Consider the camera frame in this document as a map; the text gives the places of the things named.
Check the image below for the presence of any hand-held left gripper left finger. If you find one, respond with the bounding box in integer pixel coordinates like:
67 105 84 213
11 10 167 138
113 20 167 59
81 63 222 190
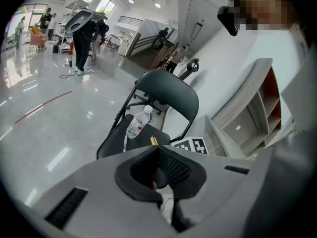
114 144 163 209

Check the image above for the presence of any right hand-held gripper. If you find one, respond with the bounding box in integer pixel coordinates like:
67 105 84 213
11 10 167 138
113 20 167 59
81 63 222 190
170 137 210 156

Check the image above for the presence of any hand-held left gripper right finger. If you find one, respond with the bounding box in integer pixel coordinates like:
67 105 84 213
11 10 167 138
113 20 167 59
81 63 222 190
158 145 207 201

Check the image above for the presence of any clear plastic water bottle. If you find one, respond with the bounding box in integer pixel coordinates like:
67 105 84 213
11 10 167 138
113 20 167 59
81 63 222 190
126 105 153 140

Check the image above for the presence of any wooden shelf unit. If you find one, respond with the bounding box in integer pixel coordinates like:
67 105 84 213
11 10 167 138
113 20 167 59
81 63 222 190
210 58 283 159

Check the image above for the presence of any black folding chair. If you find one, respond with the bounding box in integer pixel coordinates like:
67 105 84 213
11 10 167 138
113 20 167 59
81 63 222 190
96 69 200 161

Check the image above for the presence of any black office chair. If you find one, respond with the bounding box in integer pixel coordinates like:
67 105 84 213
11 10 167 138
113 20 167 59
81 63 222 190
128 58 200 117

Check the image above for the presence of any staircase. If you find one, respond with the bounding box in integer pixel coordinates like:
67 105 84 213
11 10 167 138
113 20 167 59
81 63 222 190
125 32 179 69

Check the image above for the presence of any red floor tape line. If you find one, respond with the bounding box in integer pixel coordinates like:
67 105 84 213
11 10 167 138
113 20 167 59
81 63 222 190
14 91 73 124

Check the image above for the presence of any person's head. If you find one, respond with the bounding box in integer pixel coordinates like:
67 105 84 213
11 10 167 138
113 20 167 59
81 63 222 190
232 0 299 32

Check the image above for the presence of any grey rounded device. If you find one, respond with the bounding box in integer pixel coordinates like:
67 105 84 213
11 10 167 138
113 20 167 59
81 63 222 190
64 10 106 34

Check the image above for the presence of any pink armchair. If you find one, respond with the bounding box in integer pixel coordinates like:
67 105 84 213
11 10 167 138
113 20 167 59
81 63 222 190
29 27 48 53

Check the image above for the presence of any black floor cable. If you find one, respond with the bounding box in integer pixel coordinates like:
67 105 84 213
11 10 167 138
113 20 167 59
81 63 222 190
58 65 76 79

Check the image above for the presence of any black head-mounted camera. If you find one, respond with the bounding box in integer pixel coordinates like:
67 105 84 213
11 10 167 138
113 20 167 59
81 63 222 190
216 5 239 37

